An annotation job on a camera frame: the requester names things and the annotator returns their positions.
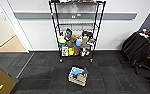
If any long grey wall band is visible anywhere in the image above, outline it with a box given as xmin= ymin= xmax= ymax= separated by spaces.
xmin=13 ymin=12 xmax=138 ymax=22

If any green white round container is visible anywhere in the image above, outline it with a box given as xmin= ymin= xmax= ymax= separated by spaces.
xmin=58 ymin=37 xmax=67 ymax=47

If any black chair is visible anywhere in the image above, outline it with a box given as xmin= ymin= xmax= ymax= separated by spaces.
xmin=130 ymin=29 xmax=150 ymax=94

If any black wire shelf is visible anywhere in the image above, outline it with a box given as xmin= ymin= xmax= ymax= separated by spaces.
xmin=48 ymin=0 xmax=107 ymax=63

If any white door frame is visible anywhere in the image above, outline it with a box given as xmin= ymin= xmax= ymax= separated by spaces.
xmin=0 ymin=0 xmax=34 ymax=53

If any black yellow packet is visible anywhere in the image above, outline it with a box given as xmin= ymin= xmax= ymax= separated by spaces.
xmin=81 ymin=48 xmax=91 ymax=57

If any blue bottle white cap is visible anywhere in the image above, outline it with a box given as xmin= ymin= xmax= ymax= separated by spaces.
xmin=75 ymin=38 xmax=83 ymax=48

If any dark blue plush shark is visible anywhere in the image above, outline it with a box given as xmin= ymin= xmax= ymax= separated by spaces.
xmin=80 ymin=67 xmax=89 ymax=76

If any red white printed box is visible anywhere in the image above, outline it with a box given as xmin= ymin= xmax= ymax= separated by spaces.
xmin=61 ymin=46 xmax=69 ymax=57

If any dark printed packet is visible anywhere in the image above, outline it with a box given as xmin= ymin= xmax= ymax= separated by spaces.
xmin=87 ymin=38 xmax=96 ymax=46

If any small brown cardboard box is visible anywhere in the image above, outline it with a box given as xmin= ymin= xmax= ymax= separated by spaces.
xmin=76 ymin=74 xmax=88 ymax=83

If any white wall socket plate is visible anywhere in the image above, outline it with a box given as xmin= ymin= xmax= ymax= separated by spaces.
xmin=70 ymin=14 xmax=76 ymax=19
xmin=76 ymin=13 xmax=82 ymax=18

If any small yellow plush toy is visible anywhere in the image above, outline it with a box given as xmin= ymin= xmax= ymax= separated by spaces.
xmin=58 ymin=35 xmax=65 ymax=40

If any brown paper box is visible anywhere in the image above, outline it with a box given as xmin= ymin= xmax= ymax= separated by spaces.
xmin=81 ymin=36 xmax=90 ymax=46

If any black garment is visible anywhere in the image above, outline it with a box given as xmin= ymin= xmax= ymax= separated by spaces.
xmin=121 ymin=31 xmax=150 ymax=65

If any black printed bag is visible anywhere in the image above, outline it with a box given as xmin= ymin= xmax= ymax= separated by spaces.
xmin=64 ymin=28 xmax=73 ymax=42

